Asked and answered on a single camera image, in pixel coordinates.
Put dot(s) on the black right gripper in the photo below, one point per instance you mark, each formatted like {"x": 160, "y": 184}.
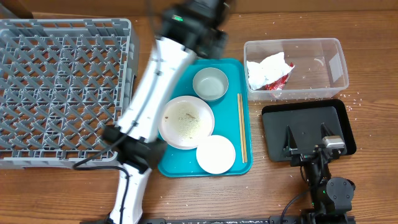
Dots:
{"x": 301, "y": 155}

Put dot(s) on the wooden chopstick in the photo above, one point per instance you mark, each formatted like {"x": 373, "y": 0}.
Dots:
{"x": 240, "y": 130}
{"x": 245, "y": 133}

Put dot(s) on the wooden chopstick right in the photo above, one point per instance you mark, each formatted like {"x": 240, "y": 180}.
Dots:
{"x": 245, "y": 133}

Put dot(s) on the teal plastic tray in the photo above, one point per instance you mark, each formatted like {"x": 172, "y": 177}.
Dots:
{"x": 178, "y": 163}

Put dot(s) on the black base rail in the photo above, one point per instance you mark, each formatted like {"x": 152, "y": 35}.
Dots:
{"x": 270, "y": 220}

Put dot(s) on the red snack wrapper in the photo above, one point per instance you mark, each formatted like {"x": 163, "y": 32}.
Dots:
{"x": 278, "y": 84}

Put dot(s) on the large white dirty plate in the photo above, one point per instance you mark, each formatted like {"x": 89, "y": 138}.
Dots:
{"x": 186, "y": 121}

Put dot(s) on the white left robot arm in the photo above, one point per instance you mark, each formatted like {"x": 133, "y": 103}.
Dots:
{"x": 188, "y": 30}

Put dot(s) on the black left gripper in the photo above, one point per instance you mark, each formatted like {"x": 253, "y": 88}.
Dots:
{"x": 216, "y": 51}

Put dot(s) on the grey bowl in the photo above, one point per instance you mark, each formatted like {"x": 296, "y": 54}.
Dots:
{"x": 210, "y": 84}

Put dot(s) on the white napkin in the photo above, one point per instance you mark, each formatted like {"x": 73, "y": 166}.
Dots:
{"x": 268, "y": 71}

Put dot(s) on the clear plastic bin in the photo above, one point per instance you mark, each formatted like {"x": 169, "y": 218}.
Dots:
{"x": 319, "y": 71}

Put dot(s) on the grey dishwasher rack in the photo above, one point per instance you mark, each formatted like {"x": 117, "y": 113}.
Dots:
{"x": 62, "y": 82}

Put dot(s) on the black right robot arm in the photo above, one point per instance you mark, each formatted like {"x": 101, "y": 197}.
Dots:
{"x": 331, "y": 196}

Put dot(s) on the black tray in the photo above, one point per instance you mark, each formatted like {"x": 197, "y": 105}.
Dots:
{"x": 305, "y": 119}

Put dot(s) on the wooden chopstick left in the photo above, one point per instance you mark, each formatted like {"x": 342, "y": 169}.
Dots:
{"x": 240, "y": 130}

